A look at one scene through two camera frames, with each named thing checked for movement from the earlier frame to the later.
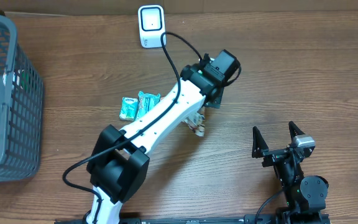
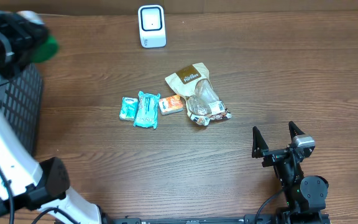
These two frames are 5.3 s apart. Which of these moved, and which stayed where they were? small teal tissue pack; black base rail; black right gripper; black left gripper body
Moved: black left gripper body
Stayed: black base rail; black right gripper; small teal tissue pack
